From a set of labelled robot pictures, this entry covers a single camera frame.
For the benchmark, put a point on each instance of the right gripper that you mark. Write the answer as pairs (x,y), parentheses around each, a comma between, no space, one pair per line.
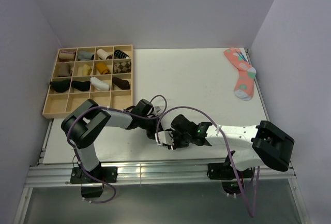
(176,145)

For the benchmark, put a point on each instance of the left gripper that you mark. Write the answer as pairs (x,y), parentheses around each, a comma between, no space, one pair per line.
(151,134)

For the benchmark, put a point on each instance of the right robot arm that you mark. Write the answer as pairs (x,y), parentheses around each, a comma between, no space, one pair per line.
(251,146)

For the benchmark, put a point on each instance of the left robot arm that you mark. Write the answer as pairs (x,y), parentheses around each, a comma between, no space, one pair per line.
(86,122)

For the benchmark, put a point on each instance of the dark brown rolled sock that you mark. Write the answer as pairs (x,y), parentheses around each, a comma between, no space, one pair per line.
(121,83)

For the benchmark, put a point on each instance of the brown checkered rolled sock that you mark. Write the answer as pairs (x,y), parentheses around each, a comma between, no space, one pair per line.
(122,67)

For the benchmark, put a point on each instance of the white rolled sock third row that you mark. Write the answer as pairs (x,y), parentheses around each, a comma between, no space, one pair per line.
(99,85)

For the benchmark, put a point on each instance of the wooden compartment tray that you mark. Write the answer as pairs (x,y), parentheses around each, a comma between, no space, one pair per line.
(60,105)

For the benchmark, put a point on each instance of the mustard yellow rolled sock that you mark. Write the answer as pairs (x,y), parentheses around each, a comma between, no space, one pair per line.
(102,68)

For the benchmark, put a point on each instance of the pink patterned sock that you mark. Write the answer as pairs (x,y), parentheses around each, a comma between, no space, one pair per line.
(244,88)

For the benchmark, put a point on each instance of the black white striped rolled sock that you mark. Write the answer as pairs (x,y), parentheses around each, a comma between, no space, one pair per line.
(121,54)

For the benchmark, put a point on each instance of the white rolled sock top row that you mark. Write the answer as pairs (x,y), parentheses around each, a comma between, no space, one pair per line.
(104,55)

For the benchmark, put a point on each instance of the black rolled sock left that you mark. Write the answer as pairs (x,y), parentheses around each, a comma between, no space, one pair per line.
(60,86)

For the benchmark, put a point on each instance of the brown grey rolled sock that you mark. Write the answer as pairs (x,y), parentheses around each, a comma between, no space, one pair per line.
(64,70)

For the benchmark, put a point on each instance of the beige rolled sock purple trim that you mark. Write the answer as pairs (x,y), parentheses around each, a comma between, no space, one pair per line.
(67,55)

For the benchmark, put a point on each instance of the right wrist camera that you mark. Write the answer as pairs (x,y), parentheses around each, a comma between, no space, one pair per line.
(163,138)

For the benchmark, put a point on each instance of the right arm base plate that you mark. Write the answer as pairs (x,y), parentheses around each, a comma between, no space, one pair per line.
(224,171)

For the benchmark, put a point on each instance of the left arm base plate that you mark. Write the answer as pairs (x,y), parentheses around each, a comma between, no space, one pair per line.
(106,174)

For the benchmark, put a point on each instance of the black box under rail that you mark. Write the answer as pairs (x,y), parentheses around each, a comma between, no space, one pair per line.
(91,191)

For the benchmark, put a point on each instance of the aluminium rail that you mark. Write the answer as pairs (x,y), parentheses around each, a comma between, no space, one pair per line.
(145,173)

